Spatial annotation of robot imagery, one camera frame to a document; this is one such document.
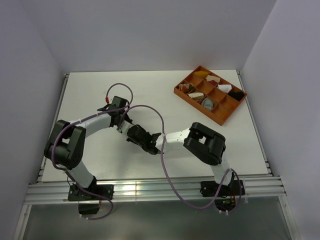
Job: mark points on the brown patterned rolled sock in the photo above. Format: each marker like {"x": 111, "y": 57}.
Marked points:
{"x": 185, "y": 87}

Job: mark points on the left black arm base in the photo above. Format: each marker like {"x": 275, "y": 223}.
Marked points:
{"x": 90, "y": 200}

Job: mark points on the aluminium frame rail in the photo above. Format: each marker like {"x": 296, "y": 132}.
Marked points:
{"x": 159, "y": 189}

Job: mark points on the beige brown rolled sock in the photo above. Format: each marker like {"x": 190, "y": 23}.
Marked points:
{"x": 196, "y": 96}

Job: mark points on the grey sock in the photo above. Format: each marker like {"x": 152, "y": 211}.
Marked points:
{"x": 208, "y": 104}

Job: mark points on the yellow rolled sock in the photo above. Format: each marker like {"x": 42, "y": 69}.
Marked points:
{"x": 202, "y": 74}

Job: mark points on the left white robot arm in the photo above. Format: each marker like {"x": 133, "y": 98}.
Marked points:
{"x": 65, "y": 146}

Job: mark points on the orange compartment tray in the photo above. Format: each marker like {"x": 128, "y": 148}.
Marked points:
{"x": 224, "y": 105}

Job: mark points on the red beige rolled sock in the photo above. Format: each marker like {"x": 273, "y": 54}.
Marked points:
{"x": 212, "y": 79}

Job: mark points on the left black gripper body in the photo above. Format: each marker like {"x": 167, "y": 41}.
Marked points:
{"x": 124, "y": 116}

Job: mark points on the black rolled sock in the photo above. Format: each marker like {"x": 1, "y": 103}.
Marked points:
{"x": 237, "y": 95}

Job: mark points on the white rolled sock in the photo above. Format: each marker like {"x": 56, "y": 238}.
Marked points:
{"x": 226, "y": 88}

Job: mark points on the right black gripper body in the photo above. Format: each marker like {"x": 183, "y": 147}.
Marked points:
{"x": 143, "y": 146}

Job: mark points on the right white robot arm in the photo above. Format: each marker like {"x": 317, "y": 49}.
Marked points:
{"x": 204, "y": 143}

